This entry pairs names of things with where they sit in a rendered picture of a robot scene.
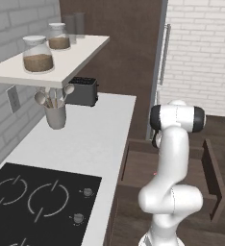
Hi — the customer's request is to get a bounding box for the glass jar with brown grains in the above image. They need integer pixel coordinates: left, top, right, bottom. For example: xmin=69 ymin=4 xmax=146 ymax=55
xmin=47 ymin=22 xmax=71 ymax=52
xmin=21 ymin=35 xmax=55 ymax=74

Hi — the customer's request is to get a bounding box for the grey wall socket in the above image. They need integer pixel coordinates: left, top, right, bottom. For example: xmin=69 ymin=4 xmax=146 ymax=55
xmin=6 ymin=85 xmax=22 ymax=113

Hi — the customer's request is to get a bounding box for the grey long cupboard handle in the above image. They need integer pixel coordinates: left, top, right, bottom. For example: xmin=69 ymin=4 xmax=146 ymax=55
xmin=158 ymin=23 xmax=172 ymax=86

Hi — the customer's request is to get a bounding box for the grey tall canister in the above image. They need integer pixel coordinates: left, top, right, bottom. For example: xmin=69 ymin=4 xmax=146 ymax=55
xmin=73 ymin=12 xmax=87 ymax=39
xmin=62 ymin=13 xmax=78 ymax=45

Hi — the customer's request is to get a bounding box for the black hob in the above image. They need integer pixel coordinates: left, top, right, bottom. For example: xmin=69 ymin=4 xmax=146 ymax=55
xmin=0 ymin=161 xmax=103 ymax=246

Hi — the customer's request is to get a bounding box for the dark grey toaster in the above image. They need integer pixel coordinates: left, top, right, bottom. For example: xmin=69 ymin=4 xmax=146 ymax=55
xmin=64 ymin=76 xmax=100 ymax=108

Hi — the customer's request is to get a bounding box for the grey hob knob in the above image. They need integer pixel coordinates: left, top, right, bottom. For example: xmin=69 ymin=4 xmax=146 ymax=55
xmin=82 ymin=187 xmax=94 ymax=198
xmin=72 ymin=212 xmax=86 ymax=225

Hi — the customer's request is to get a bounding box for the dark brown tall cupboard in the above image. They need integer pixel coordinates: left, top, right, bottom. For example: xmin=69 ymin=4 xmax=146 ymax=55
xmin=59 ymin=0 xmax=169 ymax=141

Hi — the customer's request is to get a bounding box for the white utensil pot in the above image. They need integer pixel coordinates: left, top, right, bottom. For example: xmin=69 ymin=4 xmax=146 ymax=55
xmin=44 ymin=104 xmax=67 ymax=131

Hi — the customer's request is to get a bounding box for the dark brown open drawer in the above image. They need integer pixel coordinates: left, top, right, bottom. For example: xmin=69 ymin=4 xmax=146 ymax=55
xmin=118 ymin=137 xmax=225 ymax=224

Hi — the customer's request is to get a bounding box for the white wall shelf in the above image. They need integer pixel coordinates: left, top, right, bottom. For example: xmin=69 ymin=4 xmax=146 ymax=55
xmin=0 ymin=35 xmax=111 ymax=89

